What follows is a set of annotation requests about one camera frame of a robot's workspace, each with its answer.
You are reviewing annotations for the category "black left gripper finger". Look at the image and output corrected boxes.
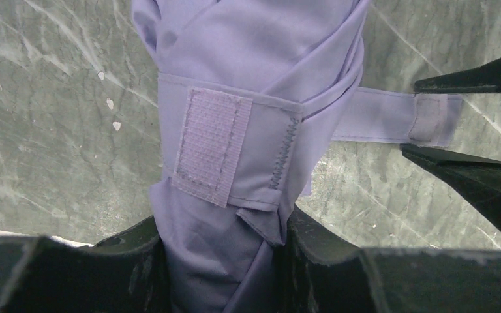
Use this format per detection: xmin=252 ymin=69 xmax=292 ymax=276
xmin=279 ymin=209 xmax=501 ymax=312
xmin=0 ymin=217 xmax=169 ymax=312
xmin=401 ymin=144 xmax=501 ymax=232

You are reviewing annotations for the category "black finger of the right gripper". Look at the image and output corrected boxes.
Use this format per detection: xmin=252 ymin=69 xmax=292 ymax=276
xmin=414 ymin=58 xmax=501 ymax=93

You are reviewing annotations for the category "lilac and black folding umbrella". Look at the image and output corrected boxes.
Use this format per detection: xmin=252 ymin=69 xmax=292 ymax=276
xmin=131 ymin=1 xmax=462 ymax=312

